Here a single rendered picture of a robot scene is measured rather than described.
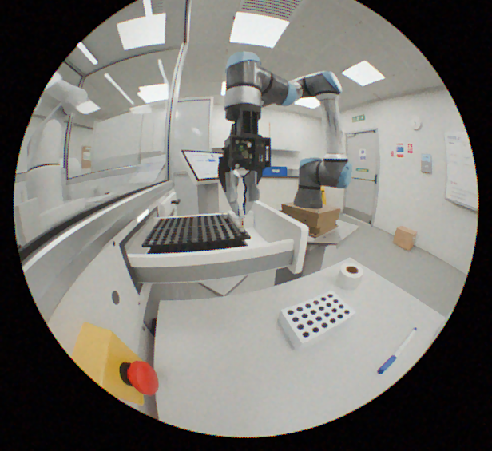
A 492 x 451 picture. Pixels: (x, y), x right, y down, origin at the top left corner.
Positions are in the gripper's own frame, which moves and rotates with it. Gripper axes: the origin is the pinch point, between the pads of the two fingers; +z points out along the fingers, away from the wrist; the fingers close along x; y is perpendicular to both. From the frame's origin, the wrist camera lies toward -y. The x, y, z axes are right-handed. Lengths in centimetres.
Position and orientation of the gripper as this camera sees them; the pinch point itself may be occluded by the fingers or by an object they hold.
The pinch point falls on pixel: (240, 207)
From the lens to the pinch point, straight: 33.8
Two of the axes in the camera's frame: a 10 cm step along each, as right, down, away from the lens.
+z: 0.0, 9.7, 2.2
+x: 9.6, -0.7, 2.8
